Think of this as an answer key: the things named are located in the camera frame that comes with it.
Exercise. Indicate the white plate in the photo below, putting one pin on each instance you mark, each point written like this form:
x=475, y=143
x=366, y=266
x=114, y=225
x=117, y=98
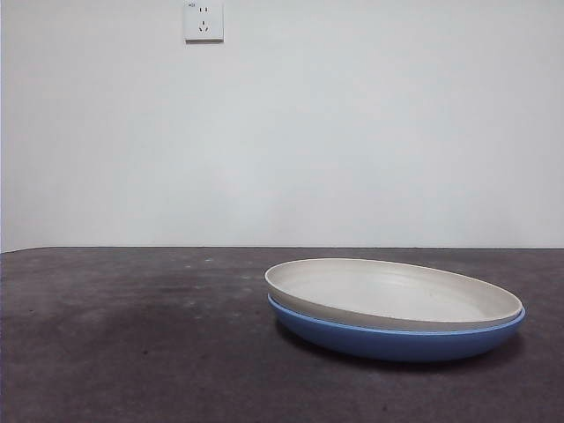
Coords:
x=396, y=295

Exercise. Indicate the blue plate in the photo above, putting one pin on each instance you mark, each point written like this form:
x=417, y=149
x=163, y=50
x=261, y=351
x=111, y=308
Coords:
x=388, y=346

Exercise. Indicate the white wall socket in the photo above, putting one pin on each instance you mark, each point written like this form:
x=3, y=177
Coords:
x=203, y=22

